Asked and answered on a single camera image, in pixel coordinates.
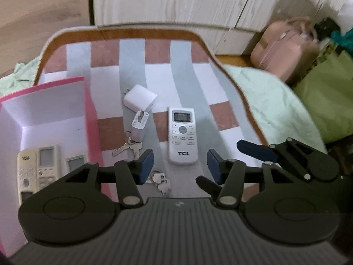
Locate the pink cardboard box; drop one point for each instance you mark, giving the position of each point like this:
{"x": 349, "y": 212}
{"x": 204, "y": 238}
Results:
{"x": 55, "y": 107}

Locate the key bunch with maroon tag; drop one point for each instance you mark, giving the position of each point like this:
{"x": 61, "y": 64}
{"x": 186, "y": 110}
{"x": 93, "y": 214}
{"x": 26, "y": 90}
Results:
{"x": 128, "y": 149}

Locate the black bag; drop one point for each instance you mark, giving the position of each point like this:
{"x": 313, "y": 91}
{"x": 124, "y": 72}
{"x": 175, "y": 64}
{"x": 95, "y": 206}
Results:
{"x": 328, "y": 27}

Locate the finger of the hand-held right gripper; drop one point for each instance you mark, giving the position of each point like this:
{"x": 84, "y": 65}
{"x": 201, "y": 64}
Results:
{"x": 208, "y": 186}
{"x": 256, "y": 150}

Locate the light wooden wardrobe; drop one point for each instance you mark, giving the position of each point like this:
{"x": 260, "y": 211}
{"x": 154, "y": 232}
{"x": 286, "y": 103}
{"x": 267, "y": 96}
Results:
{"x": 179, "y": 2}

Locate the silver key bunch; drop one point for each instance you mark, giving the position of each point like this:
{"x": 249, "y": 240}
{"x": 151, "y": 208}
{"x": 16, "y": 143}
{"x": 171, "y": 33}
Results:
{"x": 161, "y": 182}

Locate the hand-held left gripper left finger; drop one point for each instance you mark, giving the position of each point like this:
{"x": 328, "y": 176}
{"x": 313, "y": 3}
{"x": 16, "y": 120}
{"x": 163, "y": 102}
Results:
{"x": 146, "y": 167}

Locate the long white remote control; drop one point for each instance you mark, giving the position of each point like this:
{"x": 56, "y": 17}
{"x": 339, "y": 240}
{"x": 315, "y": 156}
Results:
{"x": 48, "y": 162}

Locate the cream remote control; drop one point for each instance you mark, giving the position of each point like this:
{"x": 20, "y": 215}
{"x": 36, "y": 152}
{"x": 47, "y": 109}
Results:
{"x": 26, "y": 171}

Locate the checked mat with brown border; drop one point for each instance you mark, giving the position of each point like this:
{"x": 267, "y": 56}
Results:
{"x": 182, "y": 69}

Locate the teal cloth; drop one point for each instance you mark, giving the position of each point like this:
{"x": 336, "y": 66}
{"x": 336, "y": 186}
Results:
{"x": 343, "y": 38}

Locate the white charger cube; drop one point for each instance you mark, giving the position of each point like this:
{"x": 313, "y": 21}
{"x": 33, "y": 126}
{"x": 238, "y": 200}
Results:
{"x": 139, "y": 97}

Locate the small white plug adapter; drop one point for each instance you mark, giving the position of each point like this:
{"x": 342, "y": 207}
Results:
{"x": 139, "y": 125}

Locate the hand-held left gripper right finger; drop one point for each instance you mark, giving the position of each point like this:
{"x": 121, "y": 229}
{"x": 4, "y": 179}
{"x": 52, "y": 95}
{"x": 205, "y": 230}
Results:
{"x": 213, "y": 167}

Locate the olive green bag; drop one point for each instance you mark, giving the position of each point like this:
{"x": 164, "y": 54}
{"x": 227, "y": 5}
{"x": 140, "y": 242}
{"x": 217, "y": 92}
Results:
{"x": 328, "y": 96}

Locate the small white remote control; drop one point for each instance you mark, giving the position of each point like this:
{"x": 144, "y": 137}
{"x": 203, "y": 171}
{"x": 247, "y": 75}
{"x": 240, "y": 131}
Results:
{"x": 182, "y": 135}

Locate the pink suitcase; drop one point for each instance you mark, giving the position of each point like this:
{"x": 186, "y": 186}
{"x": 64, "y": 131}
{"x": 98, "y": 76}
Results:
{"x": 284, "y": 49}

